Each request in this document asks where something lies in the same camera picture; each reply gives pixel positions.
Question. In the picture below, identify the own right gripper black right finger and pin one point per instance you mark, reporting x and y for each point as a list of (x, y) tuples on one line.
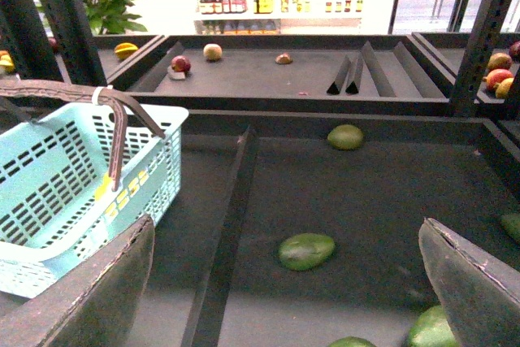
[(479, 292)]

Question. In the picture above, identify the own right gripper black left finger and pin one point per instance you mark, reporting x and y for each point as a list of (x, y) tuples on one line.
[(95, 304)]

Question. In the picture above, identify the light blue plastic basket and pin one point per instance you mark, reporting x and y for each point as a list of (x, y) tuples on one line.
[(50, 170)]

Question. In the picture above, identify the brown basket handle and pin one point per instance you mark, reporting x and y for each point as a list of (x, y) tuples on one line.
[(116, 102)]

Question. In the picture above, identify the red yellow mango pile right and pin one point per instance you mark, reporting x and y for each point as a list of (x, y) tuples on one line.
[(501, 68)]

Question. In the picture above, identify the green avocado bottom right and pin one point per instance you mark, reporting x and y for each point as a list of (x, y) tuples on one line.
[(431, 329)]

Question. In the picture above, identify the green avocado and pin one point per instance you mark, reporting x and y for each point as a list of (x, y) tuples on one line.
[(305, 251), (431, 329), (345, 137), (351, 341)]

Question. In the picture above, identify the green avocado right edge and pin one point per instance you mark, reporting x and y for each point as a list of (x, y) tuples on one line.
[(510, 222)]

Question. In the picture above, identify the black shelf divider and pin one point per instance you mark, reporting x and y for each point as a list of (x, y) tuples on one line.
[(209, 302)]

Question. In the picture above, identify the green avocado bottom centre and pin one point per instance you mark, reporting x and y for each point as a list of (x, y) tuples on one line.
[(351, 341)]

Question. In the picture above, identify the green avocado lower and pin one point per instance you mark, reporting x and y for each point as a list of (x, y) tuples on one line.
[(305, 251)]

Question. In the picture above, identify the black display shelf tray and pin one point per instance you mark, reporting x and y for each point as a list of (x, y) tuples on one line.
[(371, 201)]

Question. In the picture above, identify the green avocado upper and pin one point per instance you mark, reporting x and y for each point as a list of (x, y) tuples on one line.
[(345, 137)]

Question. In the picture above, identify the white zip tie right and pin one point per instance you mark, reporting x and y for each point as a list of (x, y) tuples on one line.
[(97, 93)]

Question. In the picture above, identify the rear black display tray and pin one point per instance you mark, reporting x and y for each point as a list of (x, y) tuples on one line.
[(353, 74)]

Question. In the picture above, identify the red apple on tray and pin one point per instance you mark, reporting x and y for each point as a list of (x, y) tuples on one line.
[(181, 63)]

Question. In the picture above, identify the yellow star fruit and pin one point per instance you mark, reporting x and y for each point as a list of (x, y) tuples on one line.
[(124, 50)]

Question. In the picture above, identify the tan round fruit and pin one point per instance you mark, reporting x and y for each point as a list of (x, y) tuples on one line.
[(212, 52)]

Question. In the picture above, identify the small brown fruit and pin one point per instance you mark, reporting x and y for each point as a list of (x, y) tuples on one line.
[(284, 59)]

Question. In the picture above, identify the black shelf upright post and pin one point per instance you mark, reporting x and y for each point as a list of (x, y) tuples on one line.
[(481, 42)]

